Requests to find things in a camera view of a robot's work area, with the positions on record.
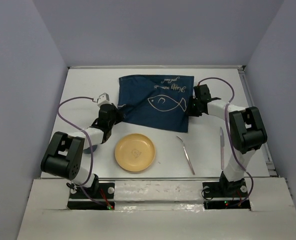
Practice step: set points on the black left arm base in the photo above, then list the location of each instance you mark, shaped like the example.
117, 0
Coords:
101, 199

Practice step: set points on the dark blue cup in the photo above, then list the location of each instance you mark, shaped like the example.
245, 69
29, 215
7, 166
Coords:
90, 150

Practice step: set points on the knife with pink handle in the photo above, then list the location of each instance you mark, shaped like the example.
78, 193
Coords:
222, 144

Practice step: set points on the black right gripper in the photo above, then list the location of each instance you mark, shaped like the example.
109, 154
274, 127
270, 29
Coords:
191, 112

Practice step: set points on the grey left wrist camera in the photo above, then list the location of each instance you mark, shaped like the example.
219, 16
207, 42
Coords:
103, 99

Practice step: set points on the dark blue patterned cloth napkin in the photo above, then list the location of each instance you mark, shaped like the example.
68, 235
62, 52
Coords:
156, 101

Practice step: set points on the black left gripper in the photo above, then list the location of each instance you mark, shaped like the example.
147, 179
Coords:
118, 113

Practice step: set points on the tan round plate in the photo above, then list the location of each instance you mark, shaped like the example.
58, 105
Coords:
135, 152

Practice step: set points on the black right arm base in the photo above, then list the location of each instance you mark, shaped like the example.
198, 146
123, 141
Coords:
217, 199

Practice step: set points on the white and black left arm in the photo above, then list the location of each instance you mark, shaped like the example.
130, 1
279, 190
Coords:
63, 156

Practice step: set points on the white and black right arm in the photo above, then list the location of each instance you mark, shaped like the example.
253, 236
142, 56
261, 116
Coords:
245, 130

